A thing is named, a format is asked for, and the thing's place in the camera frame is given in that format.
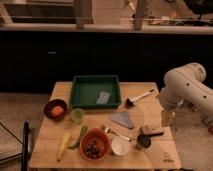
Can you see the yellow corn cob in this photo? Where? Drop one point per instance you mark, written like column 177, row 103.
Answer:
column 63, row 145

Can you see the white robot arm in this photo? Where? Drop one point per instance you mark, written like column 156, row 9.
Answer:
column 185, row 83

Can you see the black stand post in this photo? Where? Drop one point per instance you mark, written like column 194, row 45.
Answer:
column 25, row 152

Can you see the metal fork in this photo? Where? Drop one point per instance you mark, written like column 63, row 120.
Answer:
column 108, row 130

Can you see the grey label in tray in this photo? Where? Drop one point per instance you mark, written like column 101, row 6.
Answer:
column 103, row 97

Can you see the orange fruit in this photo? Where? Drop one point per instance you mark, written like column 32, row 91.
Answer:
column 57, row 111

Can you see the green plastic cup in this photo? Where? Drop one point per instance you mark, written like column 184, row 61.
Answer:
column 77, row 115

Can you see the dark grapes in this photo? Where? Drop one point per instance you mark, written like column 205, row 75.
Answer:
column 92, row 150

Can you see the white cup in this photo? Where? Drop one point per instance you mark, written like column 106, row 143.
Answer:
column 120, row 146

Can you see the green plastic tray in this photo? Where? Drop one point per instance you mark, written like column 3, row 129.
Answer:
column 86, row 88

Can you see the white handled brush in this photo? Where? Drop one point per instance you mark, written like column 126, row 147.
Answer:
column 130, row 102

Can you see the green cucumber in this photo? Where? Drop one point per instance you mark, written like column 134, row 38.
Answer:
column 81, row 134

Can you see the grey towel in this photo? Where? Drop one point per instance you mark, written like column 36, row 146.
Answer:
column 123, row 119

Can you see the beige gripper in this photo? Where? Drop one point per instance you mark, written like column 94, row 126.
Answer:
column 167, row 118

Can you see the orange bowl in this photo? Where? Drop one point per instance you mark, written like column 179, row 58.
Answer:
column 102, row 140

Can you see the dark red bowl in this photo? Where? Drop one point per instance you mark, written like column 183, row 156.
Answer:
column 51, row 104

